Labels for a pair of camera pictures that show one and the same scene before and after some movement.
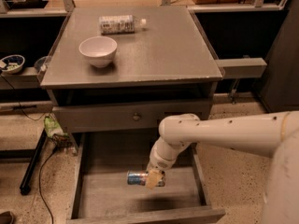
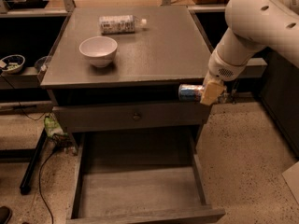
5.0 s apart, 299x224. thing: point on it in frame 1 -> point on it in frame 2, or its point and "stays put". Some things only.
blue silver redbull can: x=136 y=177 -> x=191 y=92
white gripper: x=160 y=163 -> x=221 y=69
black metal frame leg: x=25 y=188 stays put
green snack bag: x=52 y=127 stays put
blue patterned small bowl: x=12 y=63 stays put
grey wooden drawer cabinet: x=127 y=69 stays put
